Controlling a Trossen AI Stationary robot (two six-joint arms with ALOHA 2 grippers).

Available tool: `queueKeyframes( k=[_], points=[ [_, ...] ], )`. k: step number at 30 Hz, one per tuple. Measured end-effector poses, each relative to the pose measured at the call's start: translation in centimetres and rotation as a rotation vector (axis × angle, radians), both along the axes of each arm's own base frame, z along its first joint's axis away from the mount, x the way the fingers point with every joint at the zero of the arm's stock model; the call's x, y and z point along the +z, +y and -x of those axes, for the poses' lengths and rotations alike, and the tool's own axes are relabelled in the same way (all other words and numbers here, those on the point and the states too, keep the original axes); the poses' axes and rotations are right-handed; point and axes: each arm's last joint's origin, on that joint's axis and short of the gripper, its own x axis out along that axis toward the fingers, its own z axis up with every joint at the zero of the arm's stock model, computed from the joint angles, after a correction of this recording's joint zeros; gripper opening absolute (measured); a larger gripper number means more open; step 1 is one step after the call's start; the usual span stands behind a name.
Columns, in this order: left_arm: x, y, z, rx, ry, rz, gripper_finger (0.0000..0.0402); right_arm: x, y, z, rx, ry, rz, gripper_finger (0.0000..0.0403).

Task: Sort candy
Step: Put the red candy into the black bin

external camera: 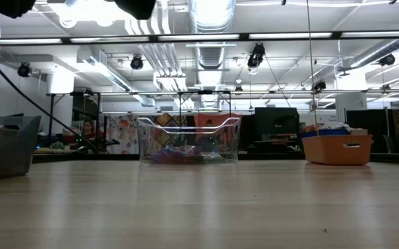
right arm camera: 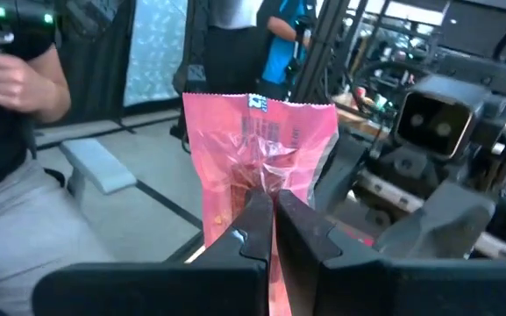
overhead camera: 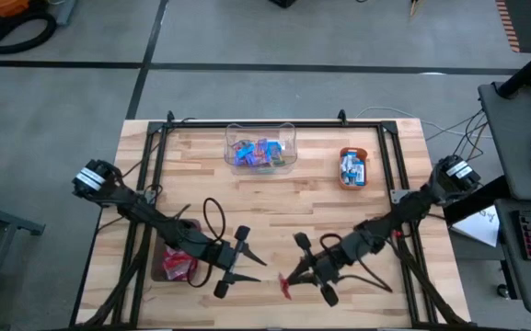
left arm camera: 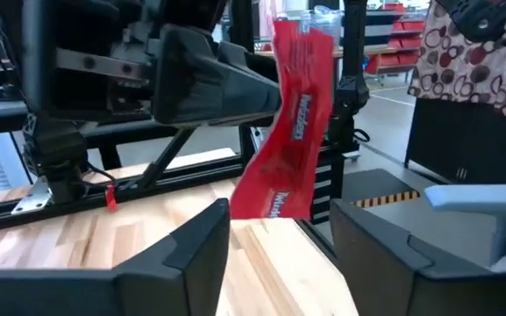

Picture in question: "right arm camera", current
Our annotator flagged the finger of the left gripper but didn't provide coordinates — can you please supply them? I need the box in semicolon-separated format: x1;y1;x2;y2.
374;182;497;260
314;131;370;212

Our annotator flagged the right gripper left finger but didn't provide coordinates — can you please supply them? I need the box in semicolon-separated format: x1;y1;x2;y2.
32;188;274;316

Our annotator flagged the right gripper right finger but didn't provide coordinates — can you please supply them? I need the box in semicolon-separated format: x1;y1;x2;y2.
276;188;506;316

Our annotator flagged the red candy packet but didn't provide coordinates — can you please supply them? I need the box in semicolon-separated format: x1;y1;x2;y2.
182;91;340;316

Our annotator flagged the person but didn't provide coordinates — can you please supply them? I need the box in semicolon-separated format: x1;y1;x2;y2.
0;25;118;316
203;0;267;96
256;0;319;102

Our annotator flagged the grey padded armrest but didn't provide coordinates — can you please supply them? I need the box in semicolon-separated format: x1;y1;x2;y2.
58;138;139;195

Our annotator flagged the light blue patterned panel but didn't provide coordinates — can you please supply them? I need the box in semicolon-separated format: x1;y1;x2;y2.
123;0;189;108

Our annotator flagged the person's hand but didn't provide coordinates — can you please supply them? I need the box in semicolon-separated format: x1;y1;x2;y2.
0;37;59;116

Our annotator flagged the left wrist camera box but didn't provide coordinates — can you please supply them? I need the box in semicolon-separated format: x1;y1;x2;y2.
394;74;477;160

